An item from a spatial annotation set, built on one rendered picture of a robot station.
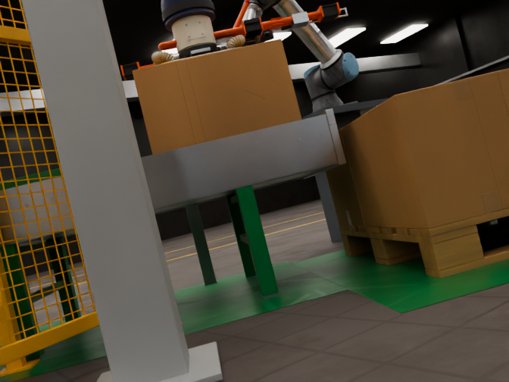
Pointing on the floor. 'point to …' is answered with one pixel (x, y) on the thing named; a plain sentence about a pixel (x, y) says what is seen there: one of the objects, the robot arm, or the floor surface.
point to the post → (201, 245)
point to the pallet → (432, 244)
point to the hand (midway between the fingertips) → (257, 27)
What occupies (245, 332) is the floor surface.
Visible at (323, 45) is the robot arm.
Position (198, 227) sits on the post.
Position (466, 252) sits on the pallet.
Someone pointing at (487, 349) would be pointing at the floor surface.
